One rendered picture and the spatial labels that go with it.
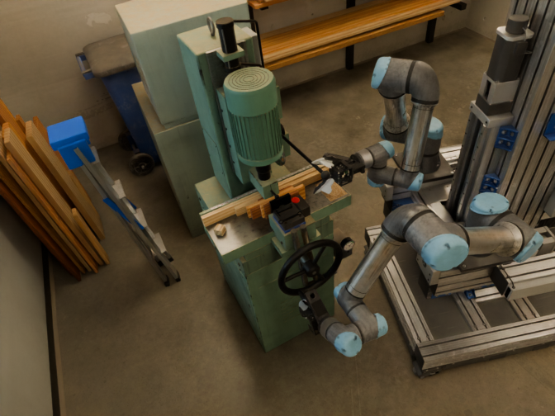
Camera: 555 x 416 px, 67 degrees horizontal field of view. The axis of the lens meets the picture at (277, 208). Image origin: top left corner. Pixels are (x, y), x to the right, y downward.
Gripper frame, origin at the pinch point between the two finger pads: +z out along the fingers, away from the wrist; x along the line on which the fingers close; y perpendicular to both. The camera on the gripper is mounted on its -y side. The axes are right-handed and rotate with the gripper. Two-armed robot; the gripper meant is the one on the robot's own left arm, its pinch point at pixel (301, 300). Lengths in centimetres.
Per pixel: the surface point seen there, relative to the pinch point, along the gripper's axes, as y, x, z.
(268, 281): -0.8, -3.8, 26.8
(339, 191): -30.6, 34.2, 13.1
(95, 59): -129, -30, 185
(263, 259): -14.4, -4.8, 19.0
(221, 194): -39, -5, 54
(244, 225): -30.7, -7.1, 20.3
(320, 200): -29.4, 25.9, 15.0
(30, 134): -93, -79, 133
